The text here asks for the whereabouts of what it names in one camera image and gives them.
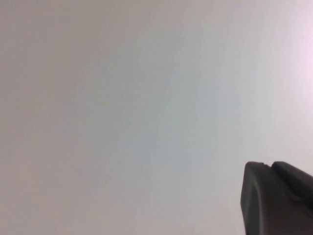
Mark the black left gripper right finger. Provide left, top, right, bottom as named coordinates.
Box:
left=270, top=161, right=313, bottom=235

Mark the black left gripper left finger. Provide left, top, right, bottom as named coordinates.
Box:
left=240, top=161, right=291, bottom=235

